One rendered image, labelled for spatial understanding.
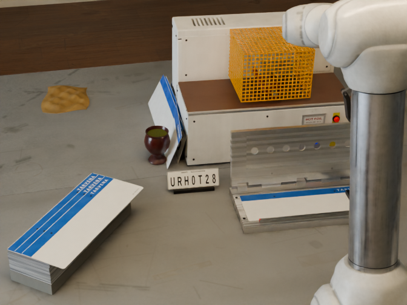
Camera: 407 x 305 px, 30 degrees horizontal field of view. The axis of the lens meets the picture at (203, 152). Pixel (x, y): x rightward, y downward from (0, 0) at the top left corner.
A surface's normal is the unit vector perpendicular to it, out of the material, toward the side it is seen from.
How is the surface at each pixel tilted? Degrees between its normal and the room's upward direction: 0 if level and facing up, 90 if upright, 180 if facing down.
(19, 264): 90
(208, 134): 90
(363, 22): 52
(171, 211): 0
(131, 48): 0
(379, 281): 38
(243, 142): 79
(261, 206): 0
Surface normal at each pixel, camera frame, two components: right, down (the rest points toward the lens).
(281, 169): 0.18, 0.34
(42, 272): -0.43, 0.47
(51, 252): 0.02, -0.85
